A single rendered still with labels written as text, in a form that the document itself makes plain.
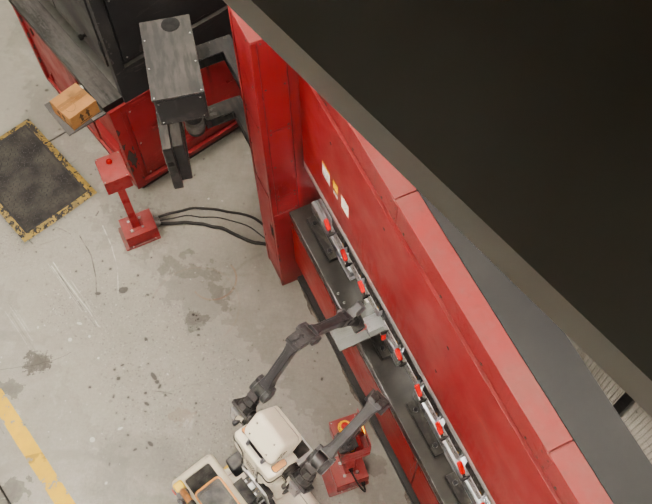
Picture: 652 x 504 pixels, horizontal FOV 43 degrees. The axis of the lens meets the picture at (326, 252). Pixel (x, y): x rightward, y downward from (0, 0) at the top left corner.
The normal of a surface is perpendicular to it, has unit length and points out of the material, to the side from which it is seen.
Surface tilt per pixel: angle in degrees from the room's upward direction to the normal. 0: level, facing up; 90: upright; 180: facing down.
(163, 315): 0
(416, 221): 0
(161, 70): 0
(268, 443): 48
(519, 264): 90
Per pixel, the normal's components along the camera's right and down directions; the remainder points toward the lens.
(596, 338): -0.78, 0.55
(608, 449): -0.01, -0.48
